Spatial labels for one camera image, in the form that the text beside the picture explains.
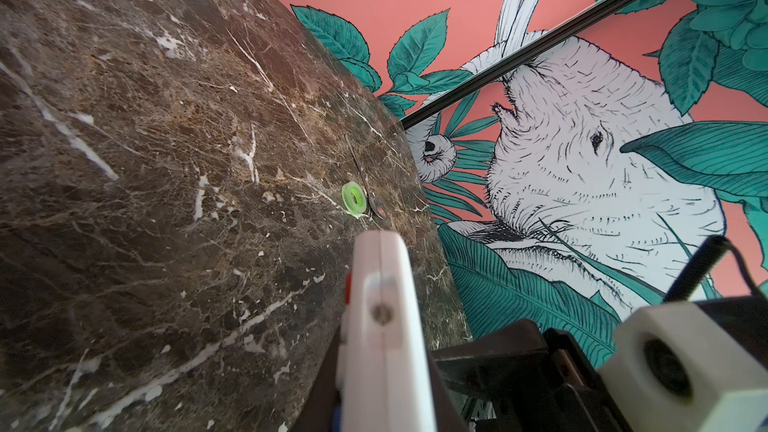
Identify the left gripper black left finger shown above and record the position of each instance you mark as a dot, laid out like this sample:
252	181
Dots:
321	411

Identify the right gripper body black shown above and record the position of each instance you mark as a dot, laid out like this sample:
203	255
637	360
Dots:
522	379

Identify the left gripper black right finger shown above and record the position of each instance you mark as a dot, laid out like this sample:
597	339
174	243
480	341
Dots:
447	418

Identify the white remote control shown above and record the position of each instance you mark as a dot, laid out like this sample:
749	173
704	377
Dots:
382	373

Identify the small metal spoon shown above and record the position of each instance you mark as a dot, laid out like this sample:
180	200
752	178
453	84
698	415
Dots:
374	210

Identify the green tape roll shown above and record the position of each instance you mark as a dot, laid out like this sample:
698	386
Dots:
354	198

